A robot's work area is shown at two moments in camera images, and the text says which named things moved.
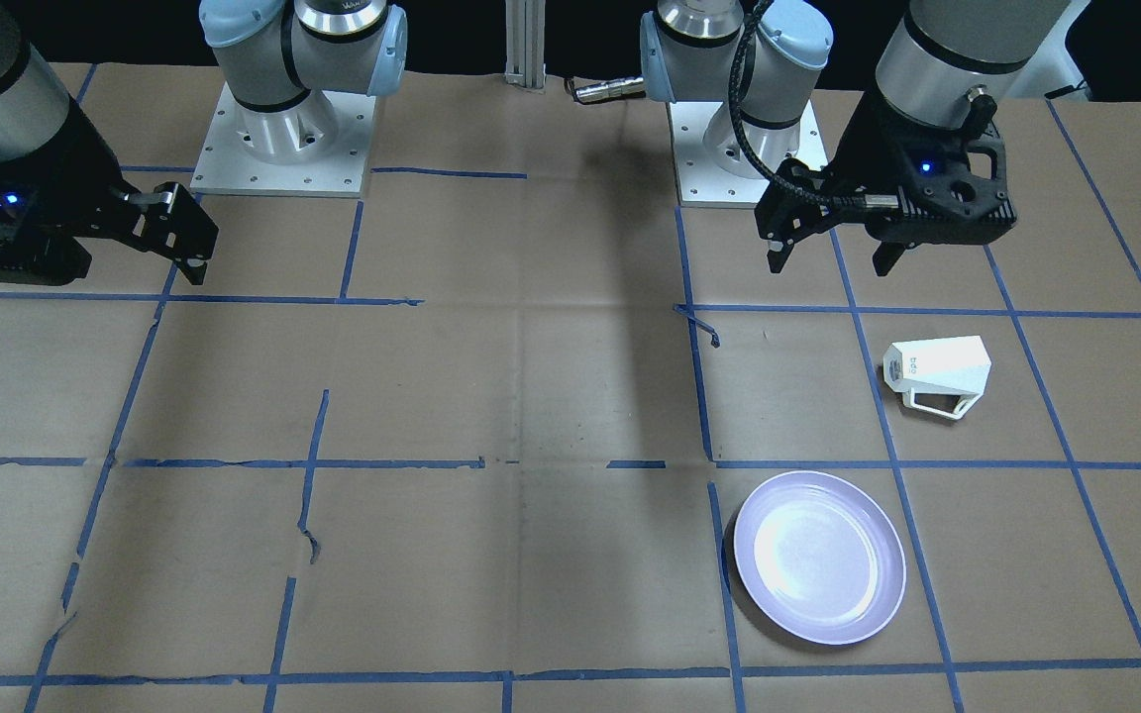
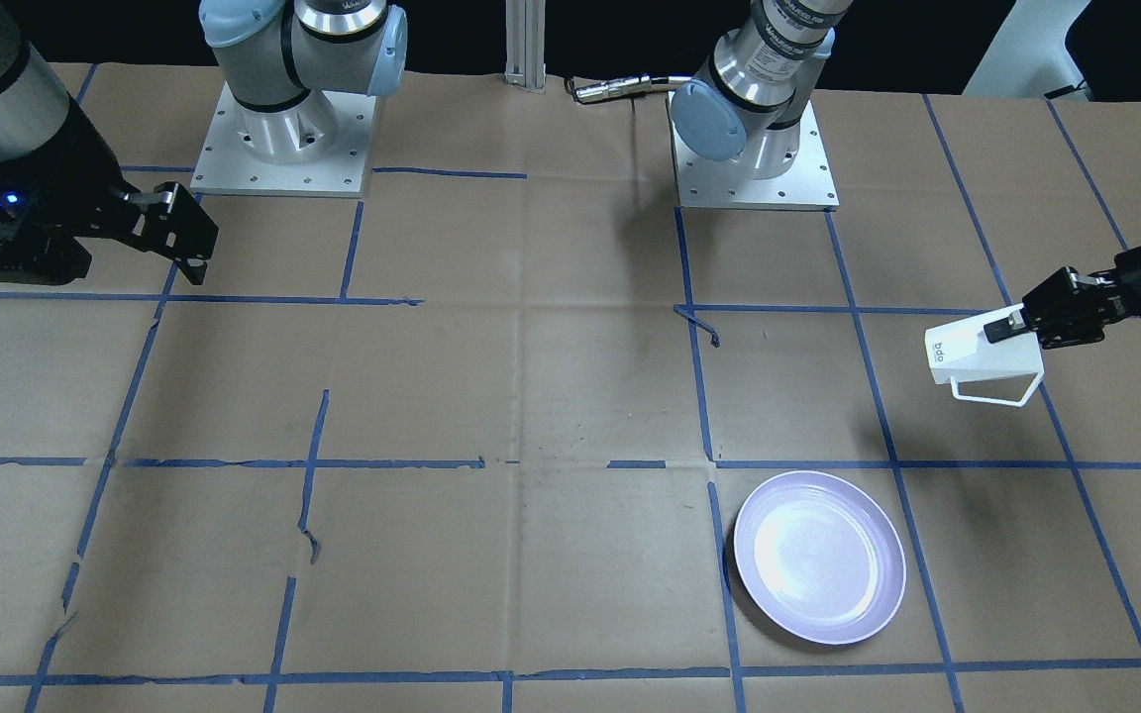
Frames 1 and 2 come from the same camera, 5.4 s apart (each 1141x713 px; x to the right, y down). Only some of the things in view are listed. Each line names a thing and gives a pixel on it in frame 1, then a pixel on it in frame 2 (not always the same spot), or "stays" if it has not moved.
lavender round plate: [820, 556] stays
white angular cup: [958, 366] to [960, 352]
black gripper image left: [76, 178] stays
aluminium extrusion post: [525, 43] stays
